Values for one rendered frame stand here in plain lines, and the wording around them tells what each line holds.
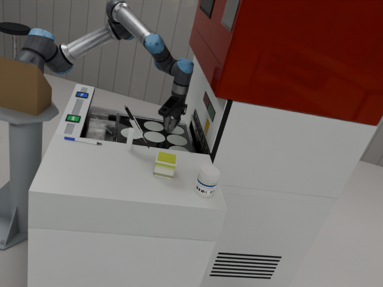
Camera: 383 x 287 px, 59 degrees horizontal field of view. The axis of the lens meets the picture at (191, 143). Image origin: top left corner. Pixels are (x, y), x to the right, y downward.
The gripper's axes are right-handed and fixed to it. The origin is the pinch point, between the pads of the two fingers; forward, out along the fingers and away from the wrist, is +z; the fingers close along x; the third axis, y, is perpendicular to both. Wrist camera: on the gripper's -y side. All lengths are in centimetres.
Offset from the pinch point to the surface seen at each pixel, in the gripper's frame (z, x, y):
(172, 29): -1, 122, 213
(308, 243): 40, -83, 26
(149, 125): 1.4, 10.5, -0.4
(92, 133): 3.4, 24.4, -25.5
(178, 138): 1.3, -6.2, 0.1
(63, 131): -5, 23, -44
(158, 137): 1.3, 1.0, -7.2
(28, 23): 36, 279, 156
